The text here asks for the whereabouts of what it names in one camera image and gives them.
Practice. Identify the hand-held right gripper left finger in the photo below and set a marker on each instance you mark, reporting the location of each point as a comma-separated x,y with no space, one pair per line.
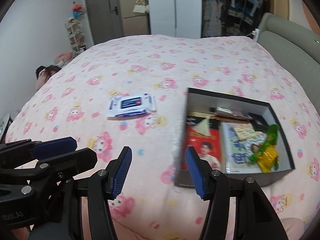
121,172

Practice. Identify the white shelf rack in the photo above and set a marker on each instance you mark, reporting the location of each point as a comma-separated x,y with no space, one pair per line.
76,37

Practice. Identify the pink printed blanket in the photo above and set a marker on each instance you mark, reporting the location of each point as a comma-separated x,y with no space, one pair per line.
150,62

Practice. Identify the yellow printed card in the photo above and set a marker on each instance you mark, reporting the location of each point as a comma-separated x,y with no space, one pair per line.
243,131

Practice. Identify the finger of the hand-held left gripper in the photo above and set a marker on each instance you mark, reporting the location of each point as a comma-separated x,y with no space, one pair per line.
70,161
55,147

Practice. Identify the white charger plug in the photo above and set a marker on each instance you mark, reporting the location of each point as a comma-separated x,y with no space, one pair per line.
255,33

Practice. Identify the glass display cabinet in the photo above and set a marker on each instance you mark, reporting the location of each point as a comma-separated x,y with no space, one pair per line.
215,10

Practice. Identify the red photo book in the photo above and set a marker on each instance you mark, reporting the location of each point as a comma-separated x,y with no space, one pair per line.
195,137

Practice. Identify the black cardboard box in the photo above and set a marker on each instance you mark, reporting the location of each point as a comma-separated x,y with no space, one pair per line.
225,98

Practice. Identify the red blue hanging toy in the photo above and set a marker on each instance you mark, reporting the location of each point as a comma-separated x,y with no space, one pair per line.
77,10

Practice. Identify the white handbag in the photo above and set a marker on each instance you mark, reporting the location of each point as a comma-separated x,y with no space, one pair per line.
140,8

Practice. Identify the white wet wipes pack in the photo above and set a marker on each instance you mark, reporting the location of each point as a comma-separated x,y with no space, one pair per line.
132,103

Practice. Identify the small black box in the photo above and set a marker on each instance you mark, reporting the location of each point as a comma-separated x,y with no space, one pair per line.
260,123

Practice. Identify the brown snack bar packet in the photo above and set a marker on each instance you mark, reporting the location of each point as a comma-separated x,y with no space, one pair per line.
237,116

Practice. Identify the grey-green padded headboard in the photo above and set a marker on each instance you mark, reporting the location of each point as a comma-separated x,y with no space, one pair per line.
287,45

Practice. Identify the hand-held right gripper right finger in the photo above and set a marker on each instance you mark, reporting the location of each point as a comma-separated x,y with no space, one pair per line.
196,177

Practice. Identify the beige cabinet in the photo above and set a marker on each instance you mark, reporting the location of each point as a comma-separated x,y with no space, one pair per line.
135,25

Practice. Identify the white wardrobe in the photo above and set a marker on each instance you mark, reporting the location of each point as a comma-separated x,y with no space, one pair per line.
175,5

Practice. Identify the grey door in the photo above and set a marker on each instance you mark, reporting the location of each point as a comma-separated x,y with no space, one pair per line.
100,10

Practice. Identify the green yellow snack packet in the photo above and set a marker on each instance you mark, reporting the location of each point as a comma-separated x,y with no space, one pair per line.
270,135

